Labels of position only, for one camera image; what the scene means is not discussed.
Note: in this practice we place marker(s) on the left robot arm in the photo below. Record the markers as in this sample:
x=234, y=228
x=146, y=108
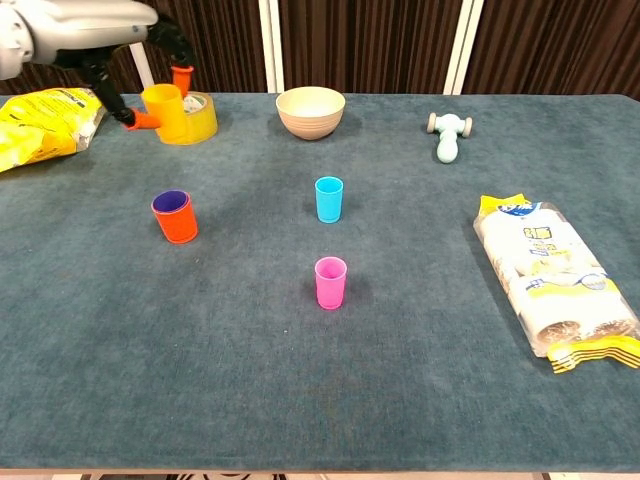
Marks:
x=10, y=45

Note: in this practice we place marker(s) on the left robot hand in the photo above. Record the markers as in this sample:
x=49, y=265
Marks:
x=90, y=30

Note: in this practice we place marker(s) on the yellow snack bag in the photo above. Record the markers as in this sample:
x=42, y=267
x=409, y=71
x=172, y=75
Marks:
x=40, y=130

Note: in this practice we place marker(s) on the orange plastic cup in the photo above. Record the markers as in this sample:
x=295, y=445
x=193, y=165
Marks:
x=176, y=227

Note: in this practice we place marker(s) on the white yellow scouring pad pack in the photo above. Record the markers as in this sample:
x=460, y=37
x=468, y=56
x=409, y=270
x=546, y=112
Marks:
x=550, y=275

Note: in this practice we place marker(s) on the yellow plastic cup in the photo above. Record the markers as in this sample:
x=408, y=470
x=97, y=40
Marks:
x=170, y=120

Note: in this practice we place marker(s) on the dark blue plastic cup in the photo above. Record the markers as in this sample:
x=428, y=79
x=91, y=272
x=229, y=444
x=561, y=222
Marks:
x=170, y=201

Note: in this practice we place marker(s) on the light blue plastic cup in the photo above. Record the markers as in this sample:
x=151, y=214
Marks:
x=329, y=202

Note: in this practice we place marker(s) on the clear yellowish tape roll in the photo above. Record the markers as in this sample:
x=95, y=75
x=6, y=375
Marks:
x=205, y=122

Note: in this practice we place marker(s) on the blue table cloth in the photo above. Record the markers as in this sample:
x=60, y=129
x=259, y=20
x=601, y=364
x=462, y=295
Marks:
x=200, y=350

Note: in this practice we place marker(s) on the beige bowl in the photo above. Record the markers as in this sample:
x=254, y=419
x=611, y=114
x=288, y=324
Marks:
x=310, y=120

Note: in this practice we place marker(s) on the white partition post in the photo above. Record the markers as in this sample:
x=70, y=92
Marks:
x=142, y=67
x=465, y=45
x=271, y=45

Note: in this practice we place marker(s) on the pink plastic cup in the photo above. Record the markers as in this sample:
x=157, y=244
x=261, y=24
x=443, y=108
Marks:
x=330, y=287

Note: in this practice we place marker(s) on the light blue toy hammer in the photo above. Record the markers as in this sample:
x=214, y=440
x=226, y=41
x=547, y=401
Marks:
x=446, y=145

